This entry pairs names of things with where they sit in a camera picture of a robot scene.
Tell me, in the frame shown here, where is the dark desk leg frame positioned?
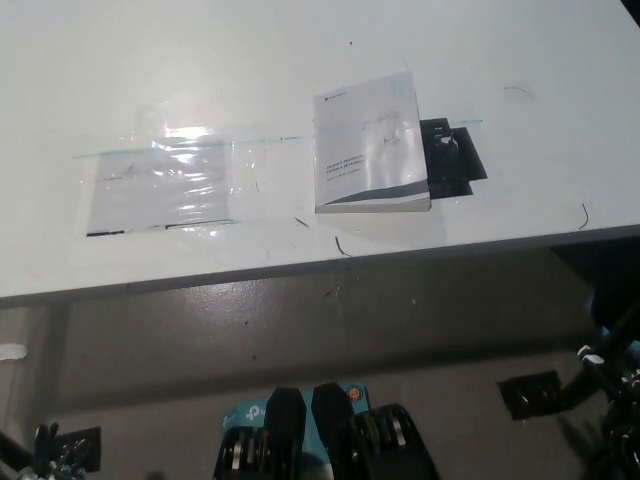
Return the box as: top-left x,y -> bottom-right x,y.
548,234 -> 640,331

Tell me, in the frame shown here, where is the robot torso black teal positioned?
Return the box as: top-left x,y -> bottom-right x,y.
213,381 -> 440,480

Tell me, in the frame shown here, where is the black object in bag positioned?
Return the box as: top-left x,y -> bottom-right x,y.
418,117 -> 489,200

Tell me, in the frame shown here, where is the black diagonal pole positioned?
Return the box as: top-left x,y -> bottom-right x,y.
597,299 -> 640,359

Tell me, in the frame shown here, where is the small black printed floor sheet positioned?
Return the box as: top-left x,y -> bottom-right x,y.
52,425 -> 103,472

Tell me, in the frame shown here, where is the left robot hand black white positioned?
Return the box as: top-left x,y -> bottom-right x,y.
27,421 -> 69,480

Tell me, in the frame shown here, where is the white grey paperback book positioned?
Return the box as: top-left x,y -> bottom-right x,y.
312,69 -> 432,215

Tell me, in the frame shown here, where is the large black printed floor sheet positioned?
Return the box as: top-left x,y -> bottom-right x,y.
496,370 -> 569,419

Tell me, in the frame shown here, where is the clear plastic zip bag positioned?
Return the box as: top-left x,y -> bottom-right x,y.
72,112 -> 301,239

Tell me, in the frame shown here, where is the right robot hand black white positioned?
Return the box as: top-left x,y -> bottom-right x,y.
562,342 -> 640,419

